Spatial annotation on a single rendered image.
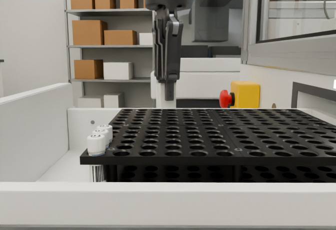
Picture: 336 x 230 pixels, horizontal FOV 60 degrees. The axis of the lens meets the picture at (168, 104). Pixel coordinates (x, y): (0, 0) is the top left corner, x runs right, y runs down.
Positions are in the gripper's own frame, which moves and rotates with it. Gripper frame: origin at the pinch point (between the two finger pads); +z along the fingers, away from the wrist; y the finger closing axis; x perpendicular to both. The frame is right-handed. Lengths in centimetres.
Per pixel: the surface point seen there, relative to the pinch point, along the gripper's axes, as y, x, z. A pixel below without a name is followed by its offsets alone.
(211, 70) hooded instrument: -47, 30, -3
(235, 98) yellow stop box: -0.8, 14.8, 0.4
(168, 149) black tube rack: 32.9, -8.4, -1.6
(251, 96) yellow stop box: 1.7, 17.0, -0.2
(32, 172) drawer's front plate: 21.5, -19.8, 3.6
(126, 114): 18.9, -9.7, -1.5
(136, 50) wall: -395, 56, -14
